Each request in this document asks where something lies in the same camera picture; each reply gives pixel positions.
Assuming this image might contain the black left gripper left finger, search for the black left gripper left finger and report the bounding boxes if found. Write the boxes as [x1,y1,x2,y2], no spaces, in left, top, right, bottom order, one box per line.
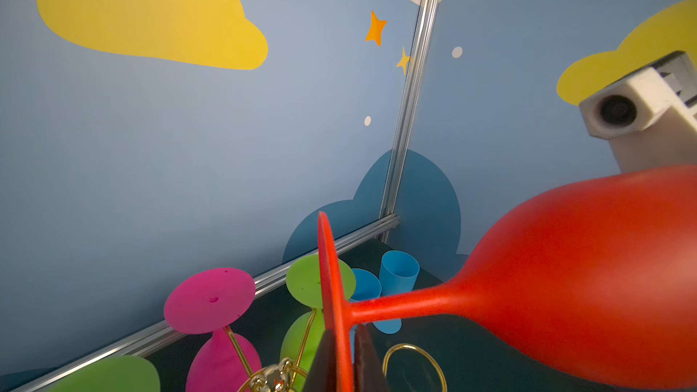
[303,330,338,392]

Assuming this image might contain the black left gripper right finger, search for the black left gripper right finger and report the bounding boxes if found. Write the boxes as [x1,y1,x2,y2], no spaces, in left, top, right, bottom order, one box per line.
[354,324,390,392]

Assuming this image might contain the blue wine glass front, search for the blue wine glass front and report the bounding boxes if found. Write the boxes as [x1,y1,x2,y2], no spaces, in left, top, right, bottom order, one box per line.
[347,268,403,363]

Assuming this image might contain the blue wine glass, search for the blue wine glass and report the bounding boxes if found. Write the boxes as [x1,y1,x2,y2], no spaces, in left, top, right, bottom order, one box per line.
[379,250,420,297]
[347,268,403,363]

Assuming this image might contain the green wine glass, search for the green wine glass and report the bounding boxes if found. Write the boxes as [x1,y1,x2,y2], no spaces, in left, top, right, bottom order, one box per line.
[280,254,325,372]
[50,356,161,392]

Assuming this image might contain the red wine glass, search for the red wine glass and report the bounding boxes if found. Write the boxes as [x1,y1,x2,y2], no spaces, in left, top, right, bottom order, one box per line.
[318,165,696,391]

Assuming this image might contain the pink wine glass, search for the pink wine glass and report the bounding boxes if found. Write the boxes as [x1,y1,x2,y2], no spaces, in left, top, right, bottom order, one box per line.
[163,268,262,391]

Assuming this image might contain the gold wire wine glass rack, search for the gold wire wine glass rack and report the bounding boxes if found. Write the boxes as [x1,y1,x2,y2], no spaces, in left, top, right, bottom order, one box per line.
[238,343,448,392]

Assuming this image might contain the aluminium back frame rail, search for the aluminium back frame rail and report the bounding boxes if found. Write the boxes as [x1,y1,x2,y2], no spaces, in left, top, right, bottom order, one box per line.
[10,213,401,392]

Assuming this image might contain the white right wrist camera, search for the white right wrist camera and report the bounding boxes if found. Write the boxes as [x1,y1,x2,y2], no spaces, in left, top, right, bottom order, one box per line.
[579,51,696,173]

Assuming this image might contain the aluminium right frame post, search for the aluminium right frame post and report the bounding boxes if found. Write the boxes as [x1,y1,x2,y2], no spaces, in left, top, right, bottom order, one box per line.
[379,0,439,243]

